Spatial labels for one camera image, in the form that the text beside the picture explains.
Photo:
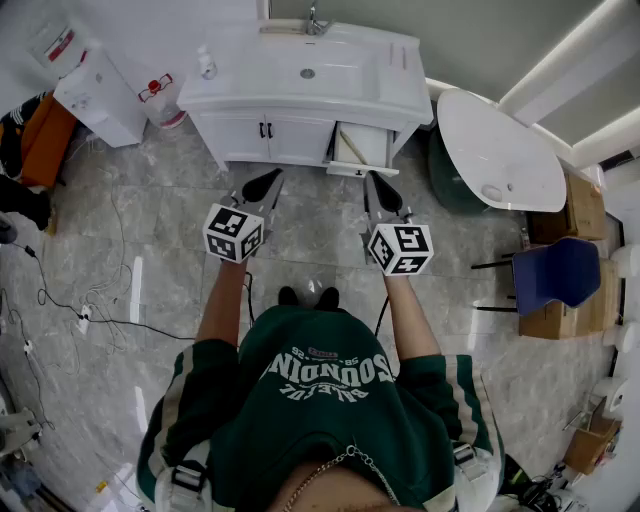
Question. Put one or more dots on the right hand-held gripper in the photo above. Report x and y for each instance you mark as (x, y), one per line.
(402, 249)

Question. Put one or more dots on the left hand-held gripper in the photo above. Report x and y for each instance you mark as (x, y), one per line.
(232, 234)

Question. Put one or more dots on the white drawer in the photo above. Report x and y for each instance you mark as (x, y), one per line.
(362, 145)

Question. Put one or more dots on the beige stick item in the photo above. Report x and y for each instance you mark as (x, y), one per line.
(353, 146)

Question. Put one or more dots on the person's left forearm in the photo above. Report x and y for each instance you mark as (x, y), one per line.
(222, 305)

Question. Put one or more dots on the person's right forearm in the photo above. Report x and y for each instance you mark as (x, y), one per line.
(412, 320)

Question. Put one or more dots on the white sink vanity cabinet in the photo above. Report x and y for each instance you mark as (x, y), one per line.
(305, 95)

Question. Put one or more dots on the black shoe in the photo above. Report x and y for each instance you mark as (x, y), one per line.
(329, 297)
(289, 296)

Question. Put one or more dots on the white and green bathtub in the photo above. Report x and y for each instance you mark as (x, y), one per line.
(495, 155)

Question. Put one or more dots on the clear water jug red cap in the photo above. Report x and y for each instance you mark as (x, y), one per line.
(162, 102)

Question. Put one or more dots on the white soap bottle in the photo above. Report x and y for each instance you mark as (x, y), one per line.
(206, 62)

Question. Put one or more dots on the chrome faucet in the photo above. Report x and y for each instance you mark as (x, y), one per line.
(316, 20)

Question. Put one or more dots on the white water dispenser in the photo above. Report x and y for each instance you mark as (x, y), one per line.
(102, 102)

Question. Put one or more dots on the blue chair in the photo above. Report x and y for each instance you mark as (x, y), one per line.
(557, 275)

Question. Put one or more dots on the brown cardboard box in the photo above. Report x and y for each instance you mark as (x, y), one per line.
(582, 207)

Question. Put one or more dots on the green printed shirt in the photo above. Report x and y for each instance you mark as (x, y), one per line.
(310, 400)

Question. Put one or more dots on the white power strip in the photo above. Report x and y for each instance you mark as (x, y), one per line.
(85, 319)

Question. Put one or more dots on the orange chair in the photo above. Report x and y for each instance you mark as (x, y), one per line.
(45, 140)

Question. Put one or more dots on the large flat cardboard box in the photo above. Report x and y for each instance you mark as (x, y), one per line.
(597, 305)

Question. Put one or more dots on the clear dispenser water bottle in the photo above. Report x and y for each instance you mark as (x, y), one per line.
(57, 47)

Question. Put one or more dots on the white paper roll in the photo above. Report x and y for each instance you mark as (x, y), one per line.
(627, 261)
(622, 336)

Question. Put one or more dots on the small open cardboard box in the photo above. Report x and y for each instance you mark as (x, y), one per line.
(592, 445)

